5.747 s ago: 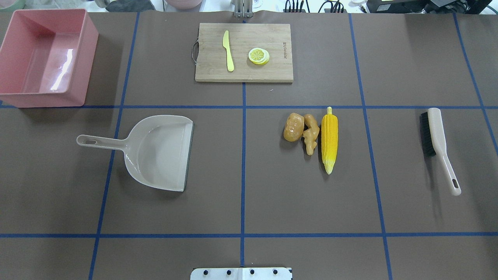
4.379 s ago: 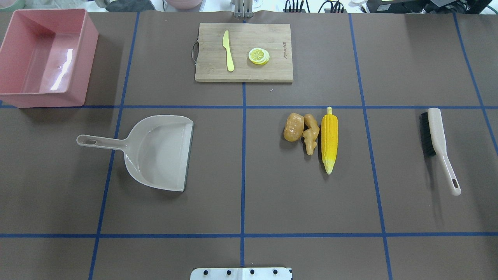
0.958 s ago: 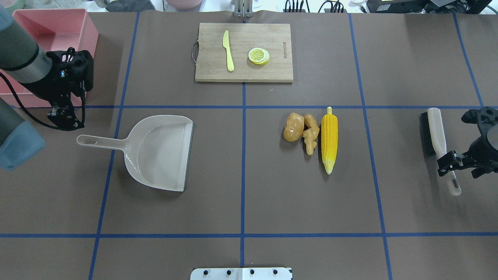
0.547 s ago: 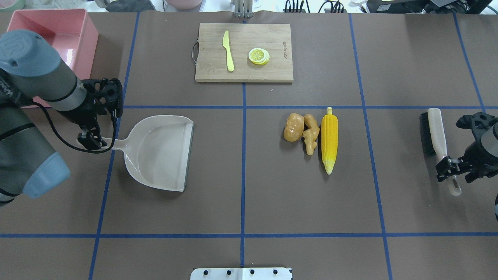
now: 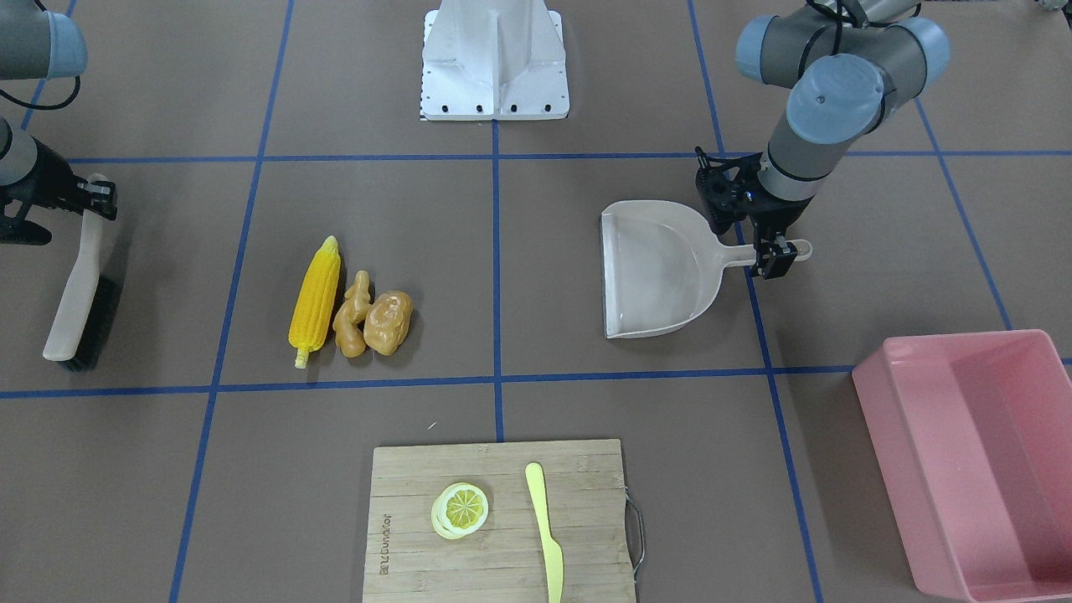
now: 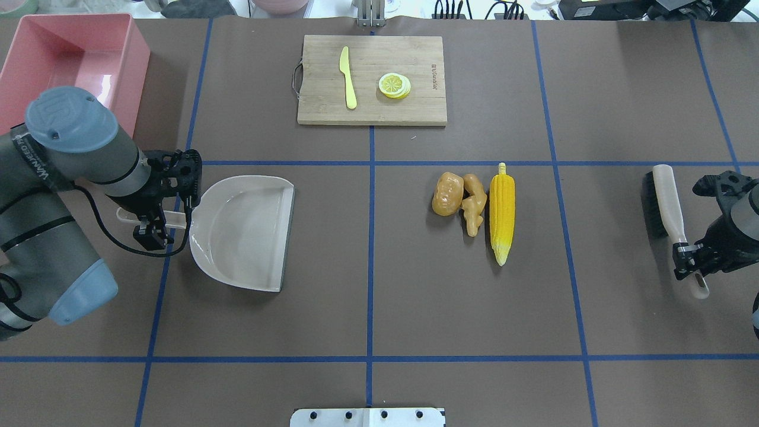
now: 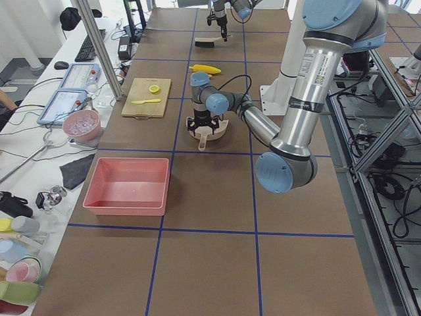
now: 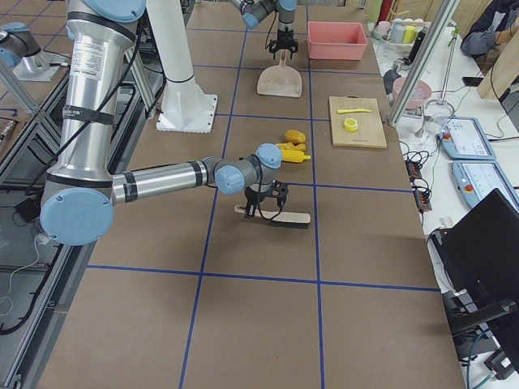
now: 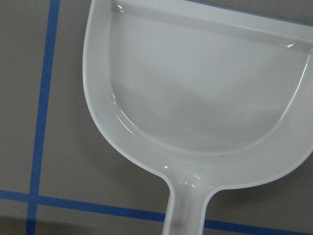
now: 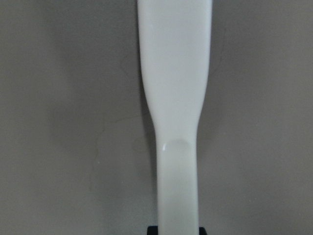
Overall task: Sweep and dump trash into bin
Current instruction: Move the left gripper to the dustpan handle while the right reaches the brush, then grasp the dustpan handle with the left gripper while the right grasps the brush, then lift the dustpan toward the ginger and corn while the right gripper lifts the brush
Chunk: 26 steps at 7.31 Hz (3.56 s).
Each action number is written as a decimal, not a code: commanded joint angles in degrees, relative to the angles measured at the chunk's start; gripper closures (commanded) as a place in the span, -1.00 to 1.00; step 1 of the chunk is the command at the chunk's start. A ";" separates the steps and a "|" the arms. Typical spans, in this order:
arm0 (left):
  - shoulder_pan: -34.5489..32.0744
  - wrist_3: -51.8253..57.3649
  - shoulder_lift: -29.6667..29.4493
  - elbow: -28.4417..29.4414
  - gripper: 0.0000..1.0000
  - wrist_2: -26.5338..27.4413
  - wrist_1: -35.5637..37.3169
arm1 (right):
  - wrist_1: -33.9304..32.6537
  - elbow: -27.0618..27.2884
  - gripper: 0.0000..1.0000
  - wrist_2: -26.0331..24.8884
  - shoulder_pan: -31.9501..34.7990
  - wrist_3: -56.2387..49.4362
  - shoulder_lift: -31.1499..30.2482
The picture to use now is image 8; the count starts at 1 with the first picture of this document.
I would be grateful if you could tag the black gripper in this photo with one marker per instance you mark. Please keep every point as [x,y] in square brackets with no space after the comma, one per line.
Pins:
[285,35]
[253,197]

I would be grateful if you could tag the beige plastic dustpan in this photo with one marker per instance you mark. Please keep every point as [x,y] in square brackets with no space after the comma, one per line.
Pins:
[280,80]

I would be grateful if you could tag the beige hand brush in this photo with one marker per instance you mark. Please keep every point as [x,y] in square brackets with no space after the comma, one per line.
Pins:
[296,220]

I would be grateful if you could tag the yellow corn toy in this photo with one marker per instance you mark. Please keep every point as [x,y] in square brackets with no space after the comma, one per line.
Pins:
[294,156]

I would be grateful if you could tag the brown potato toy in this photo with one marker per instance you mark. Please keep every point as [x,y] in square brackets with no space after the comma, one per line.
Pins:
[295,137]

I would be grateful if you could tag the orange ginger toy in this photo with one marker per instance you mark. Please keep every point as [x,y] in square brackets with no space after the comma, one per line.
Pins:
[291,146]

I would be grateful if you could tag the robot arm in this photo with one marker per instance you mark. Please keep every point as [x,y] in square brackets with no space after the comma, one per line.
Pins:
[145,41]
[254,12]

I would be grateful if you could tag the pink plastic bin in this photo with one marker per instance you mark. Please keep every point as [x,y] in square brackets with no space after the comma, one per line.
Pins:
[335,40]

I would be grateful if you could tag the yellow plastic knife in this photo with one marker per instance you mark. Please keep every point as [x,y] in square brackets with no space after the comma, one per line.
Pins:
[354,110]

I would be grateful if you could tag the yellow lemon slice toy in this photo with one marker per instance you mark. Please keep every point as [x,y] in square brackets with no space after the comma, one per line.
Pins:
[350,124]

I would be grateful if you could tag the wooden cutting board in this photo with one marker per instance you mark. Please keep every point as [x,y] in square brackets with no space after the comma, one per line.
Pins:
[370,133]

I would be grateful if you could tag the pink bowl on scale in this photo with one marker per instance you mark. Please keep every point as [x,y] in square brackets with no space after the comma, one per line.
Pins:
[419,96]

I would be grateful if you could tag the metal rod stand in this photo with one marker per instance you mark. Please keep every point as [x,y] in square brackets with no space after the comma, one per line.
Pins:
[440,107]

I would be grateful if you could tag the upper blue teach pendant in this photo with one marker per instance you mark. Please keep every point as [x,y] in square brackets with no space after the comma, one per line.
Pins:
[464,139]

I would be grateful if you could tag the blue teach pendant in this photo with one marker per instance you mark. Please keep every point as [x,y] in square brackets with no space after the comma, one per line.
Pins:
[475,179]
[464,139]

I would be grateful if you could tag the lower blue teach pendant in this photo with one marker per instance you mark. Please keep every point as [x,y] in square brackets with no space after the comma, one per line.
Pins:
[475,179]

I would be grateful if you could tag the black monitor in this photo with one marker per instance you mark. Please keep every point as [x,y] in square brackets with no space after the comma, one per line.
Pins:
[480,255]

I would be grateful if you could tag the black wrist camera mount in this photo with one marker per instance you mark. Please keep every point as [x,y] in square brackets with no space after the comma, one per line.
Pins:
[279,191]

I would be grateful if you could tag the aluminium frame post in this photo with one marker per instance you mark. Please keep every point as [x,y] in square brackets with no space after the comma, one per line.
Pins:
[431,40]

